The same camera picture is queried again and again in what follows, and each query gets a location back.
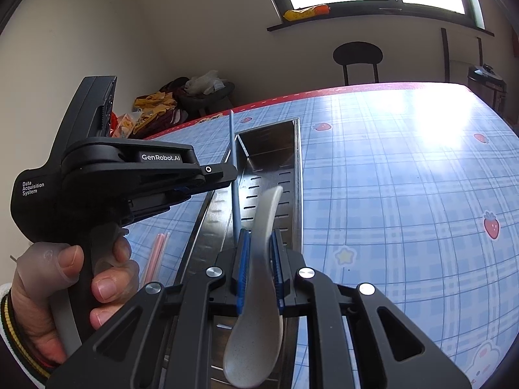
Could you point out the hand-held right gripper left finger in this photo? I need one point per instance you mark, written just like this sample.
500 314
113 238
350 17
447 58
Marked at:
243 279

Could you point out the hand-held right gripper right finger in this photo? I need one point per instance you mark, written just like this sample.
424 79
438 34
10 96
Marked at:
277 267

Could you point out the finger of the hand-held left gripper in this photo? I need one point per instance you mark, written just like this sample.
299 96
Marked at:
158 206
219 172

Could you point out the blue chopstick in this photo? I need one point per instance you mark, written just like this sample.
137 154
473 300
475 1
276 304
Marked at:
234 210

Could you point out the pink chopstick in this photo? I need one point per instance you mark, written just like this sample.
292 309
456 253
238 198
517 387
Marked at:
154 253
160 253

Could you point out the metal utensil tray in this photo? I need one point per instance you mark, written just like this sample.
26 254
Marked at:
267 158

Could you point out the grey spoon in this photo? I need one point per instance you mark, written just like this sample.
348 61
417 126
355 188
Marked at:
251 344

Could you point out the person's left forearm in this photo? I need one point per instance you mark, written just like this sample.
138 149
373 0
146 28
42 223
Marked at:
12 356

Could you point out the person's left hand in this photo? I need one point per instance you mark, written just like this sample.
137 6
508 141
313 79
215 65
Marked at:
36 312

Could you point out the dark round stool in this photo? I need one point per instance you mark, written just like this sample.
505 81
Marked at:
211 99

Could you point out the clear snack bag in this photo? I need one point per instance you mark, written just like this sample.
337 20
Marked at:
129 125

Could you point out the white plastic bag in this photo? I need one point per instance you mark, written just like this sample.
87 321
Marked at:
204 81

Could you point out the yellow orange packet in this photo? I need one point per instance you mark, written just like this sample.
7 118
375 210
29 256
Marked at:
304 13

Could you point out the black chair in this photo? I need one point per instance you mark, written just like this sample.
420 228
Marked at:
357 54

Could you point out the dark window sill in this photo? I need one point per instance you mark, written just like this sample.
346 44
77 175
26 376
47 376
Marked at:
385 14

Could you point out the electric pressure cooker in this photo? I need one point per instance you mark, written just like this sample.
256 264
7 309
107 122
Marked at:
484 83

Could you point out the folded table dark frame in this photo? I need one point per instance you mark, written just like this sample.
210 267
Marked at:
446 56

